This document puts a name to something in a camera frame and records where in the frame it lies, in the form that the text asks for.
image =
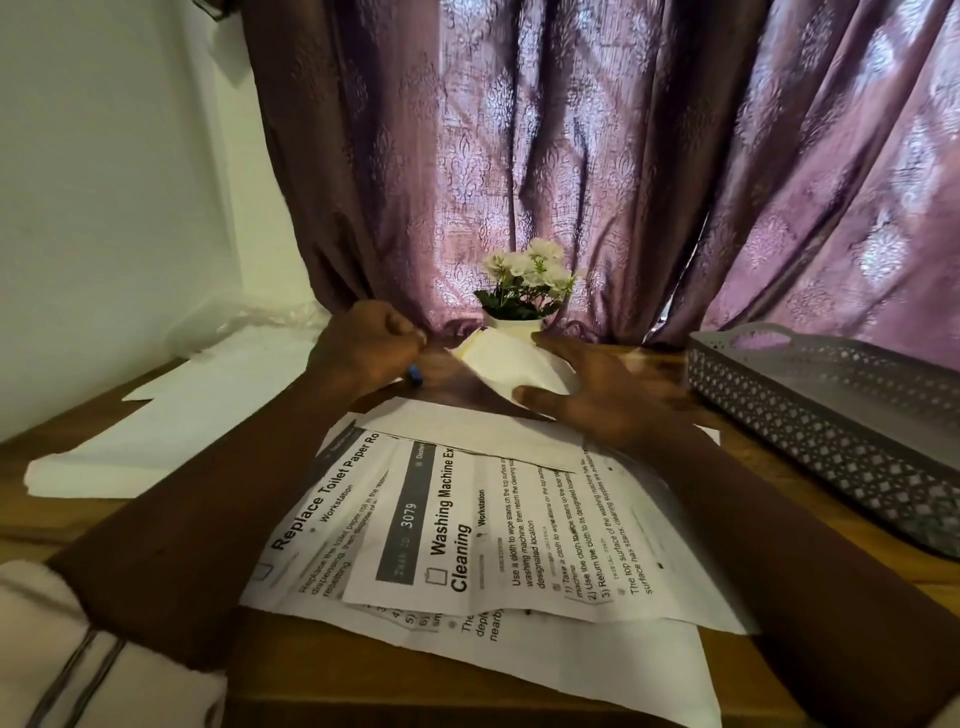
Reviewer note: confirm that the printed sheet with checkbox title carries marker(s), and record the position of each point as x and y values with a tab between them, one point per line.
330	510

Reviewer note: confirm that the person's left fingers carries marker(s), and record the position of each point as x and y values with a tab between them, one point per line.
405	337

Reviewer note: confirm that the person's right forearm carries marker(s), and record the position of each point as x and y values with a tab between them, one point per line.
795	592

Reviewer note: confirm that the cream envelope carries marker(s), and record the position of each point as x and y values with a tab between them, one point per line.
506	364

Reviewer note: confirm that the grey perforated tray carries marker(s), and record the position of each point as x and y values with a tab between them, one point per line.
832	420

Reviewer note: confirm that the person's right hand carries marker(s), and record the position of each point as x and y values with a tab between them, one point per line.
611	394

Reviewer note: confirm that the person's left hand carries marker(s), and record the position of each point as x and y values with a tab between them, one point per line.
356	341

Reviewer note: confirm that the white flowers in white pot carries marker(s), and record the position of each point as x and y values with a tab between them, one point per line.
525	281

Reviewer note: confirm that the white striped sleeve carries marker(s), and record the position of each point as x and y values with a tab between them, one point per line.
75	660

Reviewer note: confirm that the person's left forearm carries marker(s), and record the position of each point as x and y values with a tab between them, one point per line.
195	517

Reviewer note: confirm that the blank white paper sheet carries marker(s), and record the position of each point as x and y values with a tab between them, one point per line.
472	431

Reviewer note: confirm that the white cloth sheet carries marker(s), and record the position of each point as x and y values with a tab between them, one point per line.
187	427

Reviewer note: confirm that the large white bottom paper sheet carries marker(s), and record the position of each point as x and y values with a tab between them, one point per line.
600	660

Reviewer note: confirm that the purple patterned curtain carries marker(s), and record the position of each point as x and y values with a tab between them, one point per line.
600	150

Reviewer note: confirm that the printed sheet with dark banner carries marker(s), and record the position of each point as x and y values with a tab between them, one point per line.
517	532

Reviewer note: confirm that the person's right thumb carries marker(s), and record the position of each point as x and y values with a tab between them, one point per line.
544	401

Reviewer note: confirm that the blue pen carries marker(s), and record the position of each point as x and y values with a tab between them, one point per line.
415	374

